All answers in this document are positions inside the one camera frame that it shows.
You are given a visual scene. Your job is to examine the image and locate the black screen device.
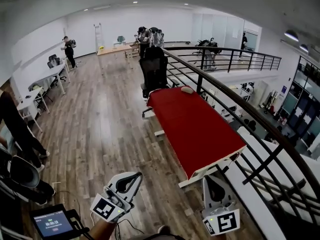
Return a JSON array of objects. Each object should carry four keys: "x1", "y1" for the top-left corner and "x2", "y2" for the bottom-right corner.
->
[{"x1": 29, "y1": 203, "x2": 76, "y2": 239}]

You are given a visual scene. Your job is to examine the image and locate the white desk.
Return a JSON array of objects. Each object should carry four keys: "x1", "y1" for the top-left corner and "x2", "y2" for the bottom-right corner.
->
[
  {"x1": 28, "y1": 63, "x2": 71, "y2": 96},
  {"x1": 16, "y1": 87, "x2": 51, "y2": 133}
]

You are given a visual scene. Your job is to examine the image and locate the black cable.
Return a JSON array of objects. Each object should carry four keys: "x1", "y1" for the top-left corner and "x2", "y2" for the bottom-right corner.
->
[{"x1": 114, "y1": 216, "x2": 147, "y2": 240}]

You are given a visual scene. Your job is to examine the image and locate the grey shell chair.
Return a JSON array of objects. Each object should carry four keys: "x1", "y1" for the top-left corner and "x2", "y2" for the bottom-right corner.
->
[{"x1": 8, "y1": 155, "x2": 41, "y2": 189}]

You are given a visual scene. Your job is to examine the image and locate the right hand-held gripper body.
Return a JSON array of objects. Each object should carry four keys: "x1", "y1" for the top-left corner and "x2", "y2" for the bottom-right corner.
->
[{"x1": 201, "y1": 198, "x2": 241, "y2": 236}]

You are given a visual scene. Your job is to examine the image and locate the black device mount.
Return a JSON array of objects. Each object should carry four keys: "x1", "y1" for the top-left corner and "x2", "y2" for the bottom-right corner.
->
[{"x1": 66, "y1": 208, "x2": 91, "y2": 237}]

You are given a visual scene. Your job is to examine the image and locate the person's dark clothing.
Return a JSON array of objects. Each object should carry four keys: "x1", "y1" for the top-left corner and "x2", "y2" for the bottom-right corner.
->
[{"x1": 147, "y1": 224, "x2": 188, "y2": 240}]

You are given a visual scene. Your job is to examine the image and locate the black mesh office chair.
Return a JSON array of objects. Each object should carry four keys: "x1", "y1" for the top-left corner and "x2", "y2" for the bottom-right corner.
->
[{"x1": 46, "y1": 54, "x2": 67, "y2": 83}]

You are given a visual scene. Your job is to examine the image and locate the white ladder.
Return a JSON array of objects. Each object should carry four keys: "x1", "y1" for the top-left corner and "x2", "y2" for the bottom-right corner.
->
[{"x1": 93, "y1": 22, "x2": 105, "y2": 54}]

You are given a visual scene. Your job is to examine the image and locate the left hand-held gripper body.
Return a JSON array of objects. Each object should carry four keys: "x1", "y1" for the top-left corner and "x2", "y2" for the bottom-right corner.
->
[{"x1": 89, "y1": 183, "x2": 133, "y2": 224}]

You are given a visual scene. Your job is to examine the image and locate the red covered table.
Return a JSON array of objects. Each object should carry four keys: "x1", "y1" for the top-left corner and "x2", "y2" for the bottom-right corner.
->
[{"x1": 146, "y1": 85, "x2": 248, "y2": 189}]

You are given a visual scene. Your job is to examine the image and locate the black metal railing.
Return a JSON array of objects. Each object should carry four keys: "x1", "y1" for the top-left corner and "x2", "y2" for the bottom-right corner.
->
[{"x1": 162, "y1": 45, "x2": 320, "y2": 225}]

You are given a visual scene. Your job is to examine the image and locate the person's left forearm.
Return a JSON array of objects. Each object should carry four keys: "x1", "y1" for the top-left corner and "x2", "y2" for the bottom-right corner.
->
[{"x1": 87, "y1": 218, "x2": 119, "y2": 240}]

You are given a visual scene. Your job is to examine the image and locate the light wooden table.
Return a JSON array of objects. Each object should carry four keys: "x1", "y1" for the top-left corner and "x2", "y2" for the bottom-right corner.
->
[{"x1": 96, "y1": 44, "x2": 134, "y2": 58}]

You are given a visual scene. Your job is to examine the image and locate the wooden shelf rack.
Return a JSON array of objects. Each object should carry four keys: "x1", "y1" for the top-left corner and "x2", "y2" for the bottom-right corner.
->
[{"x1": 124, "y1": 43, "x2": 141, "y2": 59}]

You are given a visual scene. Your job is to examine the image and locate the grey mesh office chair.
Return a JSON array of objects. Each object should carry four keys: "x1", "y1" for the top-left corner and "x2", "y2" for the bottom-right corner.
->
[{"x1": 149, "y1": 26, "x2": 165, "y2": 48}]

